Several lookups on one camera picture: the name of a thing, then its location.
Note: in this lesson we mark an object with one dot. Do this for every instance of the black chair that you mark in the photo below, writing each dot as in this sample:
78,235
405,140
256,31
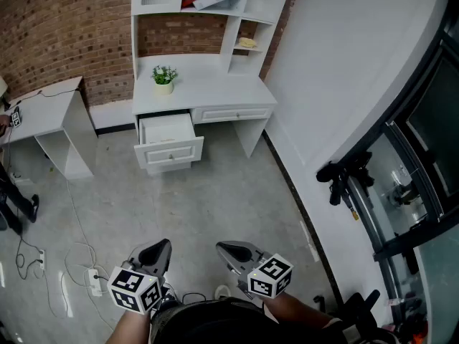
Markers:
358,312

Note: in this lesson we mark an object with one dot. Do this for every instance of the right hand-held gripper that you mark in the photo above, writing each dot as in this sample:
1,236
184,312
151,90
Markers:
269,278

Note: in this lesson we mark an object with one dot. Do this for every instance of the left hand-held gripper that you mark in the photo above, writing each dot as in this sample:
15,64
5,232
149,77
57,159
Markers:
132,285

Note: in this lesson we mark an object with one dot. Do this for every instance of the white power strip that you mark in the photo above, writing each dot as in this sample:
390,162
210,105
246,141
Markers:
42,259
94,281

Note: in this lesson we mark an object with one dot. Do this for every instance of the white closed drawer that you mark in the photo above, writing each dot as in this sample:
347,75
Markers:
233,114

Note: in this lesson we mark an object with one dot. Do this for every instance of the yellow object on shelf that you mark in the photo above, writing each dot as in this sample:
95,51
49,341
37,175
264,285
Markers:
248,42

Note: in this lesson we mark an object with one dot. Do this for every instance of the white drawer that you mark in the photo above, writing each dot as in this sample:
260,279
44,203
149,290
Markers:
233,114
168,151

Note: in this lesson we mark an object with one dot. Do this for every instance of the black camera tripod gear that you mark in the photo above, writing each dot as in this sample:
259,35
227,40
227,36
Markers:
344,177

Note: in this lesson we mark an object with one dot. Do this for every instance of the person's left forearm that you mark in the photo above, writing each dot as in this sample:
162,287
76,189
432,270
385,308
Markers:
131,330

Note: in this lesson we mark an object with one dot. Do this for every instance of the black white patterned block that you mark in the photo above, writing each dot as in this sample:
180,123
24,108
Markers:
15,119

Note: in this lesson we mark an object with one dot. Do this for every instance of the person's white shoe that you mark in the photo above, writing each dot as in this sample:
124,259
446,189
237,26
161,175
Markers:
222,291

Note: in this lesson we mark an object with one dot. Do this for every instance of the person's dark shirt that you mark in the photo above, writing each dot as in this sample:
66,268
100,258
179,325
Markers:
229,323

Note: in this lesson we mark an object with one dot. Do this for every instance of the white side table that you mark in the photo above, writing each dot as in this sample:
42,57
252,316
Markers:
46,117

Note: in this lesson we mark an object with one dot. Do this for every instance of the person's right forearm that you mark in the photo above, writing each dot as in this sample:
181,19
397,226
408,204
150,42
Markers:
297,308

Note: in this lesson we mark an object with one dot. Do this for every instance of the green plant in white pot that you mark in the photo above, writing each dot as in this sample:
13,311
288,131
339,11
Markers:
164,81

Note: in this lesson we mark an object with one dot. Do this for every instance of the yellow tag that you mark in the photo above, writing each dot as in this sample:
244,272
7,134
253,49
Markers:
355,215

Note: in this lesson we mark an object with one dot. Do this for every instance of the black framed glass window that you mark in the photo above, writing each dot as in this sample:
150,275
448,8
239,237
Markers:
430,199

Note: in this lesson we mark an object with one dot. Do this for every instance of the white desk with hutch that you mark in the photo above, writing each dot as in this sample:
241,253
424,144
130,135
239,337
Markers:
208,84

